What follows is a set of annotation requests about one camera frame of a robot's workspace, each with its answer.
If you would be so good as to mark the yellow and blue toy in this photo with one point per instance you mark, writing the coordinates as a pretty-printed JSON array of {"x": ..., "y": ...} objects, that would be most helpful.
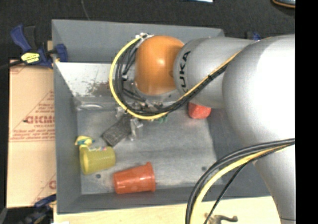
[{"x": 84, "y": 141}]

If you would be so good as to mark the yellow plastic cup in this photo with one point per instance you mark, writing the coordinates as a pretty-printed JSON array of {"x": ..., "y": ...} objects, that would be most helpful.
[{"x": 98, "y": 160}]

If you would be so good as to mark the red plastic cup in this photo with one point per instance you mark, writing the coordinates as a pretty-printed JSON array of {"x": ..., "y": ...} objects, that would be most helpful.
[{"x": 198, "y": 111}]

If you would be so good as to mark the brown cardboard board red print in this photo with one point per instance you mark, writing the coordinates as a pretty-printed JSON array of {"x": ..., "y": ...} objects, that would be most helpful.
[{"x": 29, "y": 123}]

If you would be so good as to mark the orange plastic cup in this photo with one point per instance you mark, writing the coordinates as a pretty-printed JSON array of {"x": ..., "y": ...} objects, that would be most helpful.
[{"x": 135, "y": 179}]

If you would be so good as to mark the dark grey block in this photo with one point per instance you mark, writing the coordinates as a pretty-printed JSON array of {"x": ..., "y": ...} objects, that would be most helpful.
[{"x": 115, "y": 133}]

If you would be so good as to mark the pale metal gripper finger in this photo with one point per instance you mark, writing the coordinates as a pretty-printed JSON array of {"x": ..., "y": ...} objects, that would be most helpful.
[
  {"x": 135, "y": 128},
  {"x": 119, "y": 113}
]

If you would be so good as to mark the grey metal bin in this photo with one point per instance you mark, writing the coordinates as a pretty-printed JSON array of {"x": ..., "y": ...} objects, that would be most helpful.
[{"x": 164, "y": 151}]

